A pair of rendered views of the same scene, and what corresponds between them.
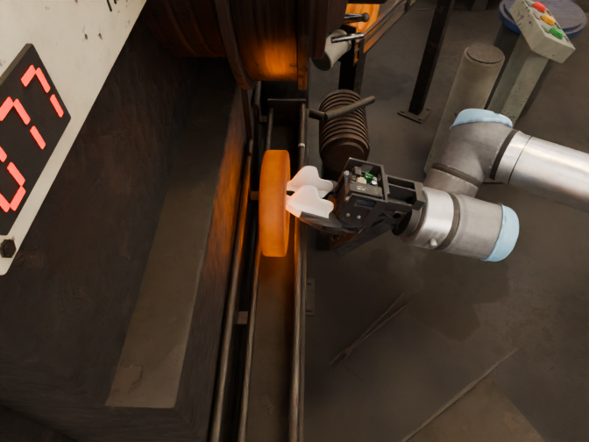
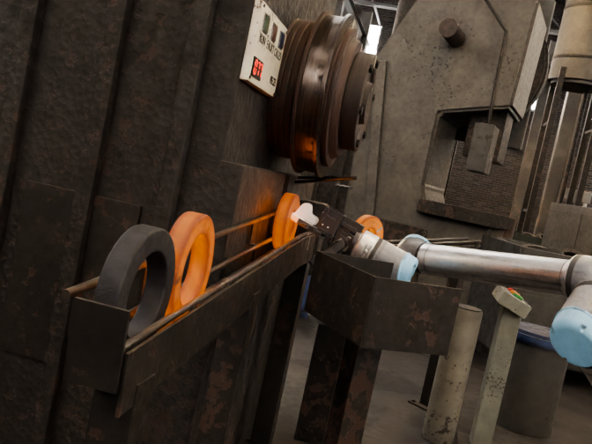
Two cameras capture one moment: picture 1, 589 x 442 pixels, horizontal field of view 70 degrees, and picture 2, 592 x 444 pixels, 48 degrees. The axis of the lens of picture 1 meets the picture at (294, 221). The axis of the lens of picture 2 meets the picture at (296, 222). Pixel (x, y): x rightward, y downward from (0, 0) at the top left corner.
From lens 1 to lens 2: 1.45 m
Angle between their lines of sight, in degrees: 49
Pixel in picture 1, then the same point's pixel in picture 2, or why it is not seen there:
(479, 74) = (460, 317)
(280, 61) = (308, 131)
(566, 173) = (449, 250)
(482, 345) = not seen: outside the picture
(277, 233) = (284, 213)
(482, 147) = (410, 247)
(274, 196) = (289, 197)
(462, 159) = not seen: hidden behind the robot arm
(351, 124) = not seen: hidden behind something
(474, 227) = (389, 248)
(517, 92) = (499, 351)
